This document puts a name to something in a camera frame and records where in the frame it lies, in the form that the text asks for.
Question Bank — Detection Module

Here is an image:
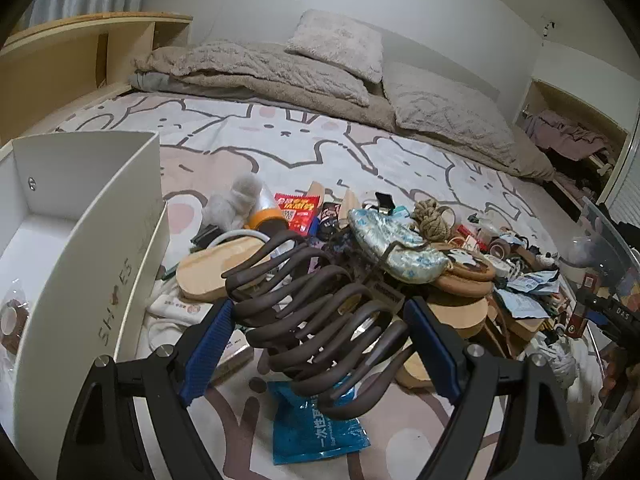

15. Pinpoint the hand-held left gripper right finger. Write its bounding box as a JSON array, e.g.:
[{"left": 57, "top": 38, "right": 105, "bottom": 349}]
[{"left": 404, "top": 297, "right": 583, "bottom": 480}]

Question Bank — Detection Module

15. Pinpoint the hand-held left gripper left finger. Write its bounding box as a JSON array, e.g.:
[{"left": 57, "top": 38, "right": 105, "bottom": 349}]
[{"left": 56, "top": 299, "right": 236, "bottom": 480}]

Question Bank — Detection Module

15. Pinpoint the brown hair claw clip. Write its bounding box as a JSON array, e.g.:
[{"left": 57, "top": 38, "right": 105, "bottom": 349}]
[{"left": 222, "top": 232, "right": 416, "bottom": 421}]

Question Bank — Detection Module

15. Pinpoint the white storage box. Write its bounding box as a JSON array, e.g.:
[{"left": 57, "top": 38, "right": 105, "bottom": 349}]
[{"left": 0, "top": 131, "right": 171, "bottom": 436}]

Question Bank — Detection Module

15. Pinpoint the round wooden disc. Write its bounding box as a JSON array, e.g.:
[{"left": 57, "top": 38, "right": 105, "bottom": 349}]
[
  {"left": 400, "top": 350, "right": 436, "bottom": 388},
  {"left": 425, "top": 295, "right": 488, "bottom": 341}
]

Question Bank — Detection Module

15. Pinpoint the white tissue packet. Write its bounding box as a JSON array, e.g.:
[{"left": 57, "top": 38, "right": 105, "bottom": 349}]
[{"left": 150, "top": 290, "right": 216, "bottom": 318}]

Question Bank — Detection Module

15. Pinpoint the round cork coaster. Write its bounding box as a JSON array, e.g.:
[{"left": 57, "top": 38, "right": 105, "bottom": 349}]
[{"left": 430, "top": 252, "right": 496, "bottom": 297}]

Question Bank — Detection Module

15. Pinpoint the clear plastic bin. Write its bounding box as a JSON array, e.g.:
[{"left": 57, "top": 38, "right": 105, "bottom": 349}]
[{"left": 560, "top": 197, "right": 640, "bottom": 301}]

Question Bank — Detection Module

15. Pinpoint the oval wooden board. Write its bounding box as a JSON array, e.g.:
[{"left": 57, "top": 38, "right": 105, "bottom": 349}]
[{"left": 176, "top": 237, "right": 273, "bottom": 303}]

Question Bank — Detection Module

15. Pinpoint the pale blue white packet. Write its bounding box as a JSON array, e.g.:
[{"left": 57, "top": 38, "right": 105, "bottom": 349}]
[{"left": 495, "top": 270, "right": 561, "bottom": 318}]

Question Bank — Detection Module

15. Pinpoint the floral fabric pouch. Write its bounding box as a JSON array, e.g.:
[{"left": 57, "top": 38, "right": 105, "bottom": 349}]
[{"left": 347, "top": 208, "right": 451, "bottom": 285}]

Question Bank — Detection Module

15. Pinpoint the blue plastic packet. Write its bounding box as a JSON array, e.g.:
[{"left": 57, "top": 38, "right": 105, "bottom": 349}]
[{"left": 266, "top": 380, "right": 372, "bottom": 465}]

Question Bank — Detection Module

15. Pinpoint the white plastic hoop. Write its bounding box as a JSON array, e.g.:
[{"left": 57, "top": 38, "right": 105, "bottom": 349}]
[{"left": 205, "top": 229, "right": 271, "bottom": 251}]

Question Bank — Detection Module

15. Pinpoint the dark patterned fabric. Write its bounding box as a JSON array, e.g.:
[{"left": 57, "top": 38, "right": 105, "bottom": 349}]
[{"left": 310, "top": 230, "right": 361, "bottom": 271}]

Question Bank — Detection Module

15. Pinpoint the clear tape roll orange core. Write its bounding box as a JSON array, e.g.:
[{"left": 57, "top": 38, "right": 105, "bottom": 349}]
[{"left": 247, "top": 192, "right": 291, "bottom": 236}]

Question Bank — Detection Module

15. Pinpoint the grey fluffy plush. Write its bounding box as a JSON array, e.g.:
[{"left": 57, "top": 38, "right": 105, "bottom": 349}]
[{"left": 202, "top": 175, "right": 263, "bottom": 228}]

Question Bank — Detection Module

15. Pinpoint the red snack packet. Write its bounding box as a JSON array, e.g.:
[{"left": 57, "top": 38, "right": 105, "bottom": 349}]
[{"left": 274, "top": 192, "right": 318, "bottom": 236}]

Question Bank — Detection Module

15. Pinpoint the dark printed card packet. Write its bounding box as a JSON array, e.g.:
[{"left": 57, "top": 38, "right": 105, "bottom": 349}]
[{"left": 318, "top": 201, "right": 346, "bottom": 233}]

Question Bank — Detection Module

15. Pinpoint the pile of clothes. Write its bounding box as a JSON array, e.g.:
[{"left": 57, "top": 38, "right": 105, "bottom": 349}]
[{"left": 520, "top": 110, "right": 618, "bottom": 201}]

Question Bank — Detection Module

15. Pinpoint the brown tape roll in wrapper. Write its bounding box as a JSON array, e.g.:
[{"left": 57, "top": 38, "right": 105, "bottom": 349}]
[{"left": 0, "top": 297, "right": 31, "bottom": 356}]

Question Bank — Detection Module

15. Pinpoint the cartoon animal printed bed sheet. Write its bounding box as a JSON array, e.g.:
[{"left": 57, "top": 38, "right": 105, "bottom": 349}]
[{"left": 50, "top": 92, "right": 581, "bottom": 480}]

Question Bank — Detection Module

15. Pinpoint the beige quilted pillow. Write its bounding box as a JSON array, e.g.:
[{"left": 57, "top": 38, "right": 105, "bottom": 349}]
[{"left": 382, "top": 62, "right": 518, "bottom": 166}]

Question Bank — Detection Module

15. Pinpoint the beige folded comforter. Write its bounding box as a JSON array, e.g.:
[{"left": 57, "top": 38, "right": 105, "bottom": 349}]
[{"left": 129, "top": 42, "right": 556, "bottom": 181}]

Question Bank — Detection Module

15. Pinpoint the cream fluffy pillow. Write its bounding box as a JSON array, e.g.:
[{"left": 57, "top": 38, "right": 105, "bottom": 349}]
[{"left": 285, "top": 8, "right": 385, "bottom": 84}]

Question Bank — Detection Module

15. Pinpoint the wooden bedside shelf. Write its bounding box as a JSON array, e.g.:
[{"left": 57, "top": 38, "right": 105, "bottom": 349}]
[{"left": 0, "top": 10, "right": 193, "bottom": 141}]

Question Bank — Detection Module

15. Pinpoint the jute rope ball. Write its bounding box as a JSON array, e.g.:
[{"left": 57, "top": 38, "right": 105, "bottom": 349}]
[{"left": 412, "top": 199, "right": 456, "bottom": 241}]

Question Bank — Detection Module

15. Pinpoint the white wall cabinet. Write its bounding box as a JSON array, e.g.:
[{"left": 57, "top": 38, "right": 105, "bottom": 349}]
[{"left": 512, "top": 40, "right": 640, "bottom": 211}]

